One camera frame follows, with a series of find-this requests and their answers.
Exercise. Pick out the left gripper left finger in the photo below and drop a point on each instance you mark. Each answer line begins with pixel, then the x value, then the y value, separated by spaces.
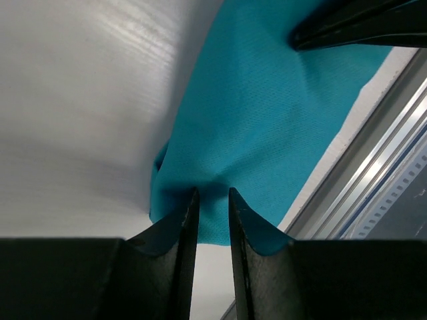
pixel 149 276

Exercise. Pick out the white slotted cable duct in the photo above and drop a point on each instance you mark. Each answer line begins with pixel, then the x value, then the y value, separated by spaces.
pixel 388 197

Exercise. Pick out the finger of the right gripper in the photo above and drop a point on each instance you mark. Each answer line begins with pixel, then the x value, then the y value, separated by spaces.
pixel 342 13
pixel 404 34

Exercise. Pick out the aluminium mounting rail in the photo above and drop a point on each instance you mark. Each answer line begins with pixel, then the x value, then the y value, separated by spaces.
pixel 395 131

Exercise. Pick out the teal t-shirt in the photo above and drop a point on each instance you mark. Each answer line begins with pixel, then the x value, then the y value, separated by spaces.
pixel 256 115

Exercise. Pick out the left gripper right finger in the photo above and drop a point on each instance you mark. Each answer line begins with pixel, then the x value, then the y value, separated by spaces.
pixel 277 277

